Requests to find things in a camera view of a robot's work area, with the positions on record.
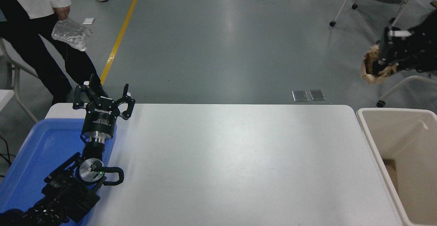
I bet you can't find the black cable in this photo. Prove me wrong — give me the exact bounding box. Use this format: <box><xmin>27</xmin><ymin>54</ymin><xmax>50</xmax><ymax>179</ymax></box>
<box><xmin>0</xmin><ymin>136</ymin><xmax>16</xmax><ymax>179</ymax></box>

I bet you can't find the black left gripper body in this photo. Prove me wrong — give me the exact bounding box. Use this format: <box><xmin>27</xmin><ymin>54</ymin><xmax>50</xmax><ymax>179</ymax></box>
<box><xmin>81</xmin><ymin>97</ymin><xmax>121</xmax><ymax>140</ymax></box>

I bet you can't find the person's hand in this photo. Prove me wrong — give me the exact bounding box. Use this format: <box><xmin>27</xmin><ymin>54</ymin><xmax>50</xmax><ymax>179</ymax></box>
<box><xmin>54</xmin><ymin>5</ymin><xmax>71</xmax><ymax>21</ymax></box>

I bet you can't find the silver floor plate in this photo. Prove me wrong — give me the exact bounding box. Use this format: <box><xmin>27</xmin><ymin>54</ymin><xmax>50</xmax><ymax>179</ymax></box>
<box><xmin>292</xmin><ymin>90</ymin><xmax>309</xmax><ymax>102</ymax></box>
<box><xmin>309</xmin><ymin>89</ymin><xmax>327</xmax><ymax>101</ymax></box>

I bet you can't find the blue plastic tray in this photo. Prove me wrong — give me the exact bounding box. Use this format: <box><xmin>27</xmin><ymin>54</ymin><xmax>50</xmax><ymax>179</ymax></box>
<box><xmin>0</xmin><ymin>118</ymin><xmax>117</xmax><ymax>226</ymax></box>

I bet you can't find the large pale bin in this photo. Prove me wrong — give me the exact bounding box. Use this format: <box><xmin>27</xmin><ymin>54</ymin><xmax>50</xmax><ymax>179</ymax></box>
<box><xmin>356</xmin><ymin>107</ymin><xmax>437</xmax><ymax>226</ymax></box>

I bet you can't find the grey seat wheeled chair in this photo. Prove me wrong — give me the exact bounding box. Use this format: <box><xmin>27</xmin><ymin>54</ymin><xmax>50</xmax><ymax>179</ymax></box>
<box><xmin>377</xmin><ymin>75</ymin><xmax>437</xmax><ymax>108</ymax></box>

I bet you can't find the foil tray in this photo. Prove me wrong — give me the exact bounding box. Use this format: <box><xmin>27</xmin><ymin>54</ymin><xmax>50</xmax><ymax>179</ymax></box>
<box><xmin>51</xmin><ymin>17</ymin><xmax>94</xmax><ymax>52</ymax></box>

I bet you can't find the white frame wheeled chair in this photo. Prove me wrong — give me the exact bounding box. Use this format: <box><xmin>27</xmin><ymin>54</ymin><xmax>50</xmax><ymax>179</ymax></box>
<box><xmin>329</xmin><ymin>0</ymin><xmax>428</xmax><ymax>27</ymax></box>

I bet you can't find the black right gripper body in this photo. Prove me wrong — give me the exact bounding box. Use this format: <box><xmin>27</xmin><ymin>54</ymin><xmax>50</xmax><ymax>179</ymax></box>
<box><xmin>406</xmin><ymin>10</ymin><xmax>437</xmax><ymax>73</ymax></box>

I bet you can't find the tan paper ball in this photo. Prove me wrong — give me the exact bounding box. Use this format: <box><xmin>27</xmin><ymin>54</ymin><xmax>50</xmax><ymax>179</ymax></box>
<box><xmin>361</xmin><ymin>44</ymin><xmax>399</xmax><ymax>85</ymax></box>

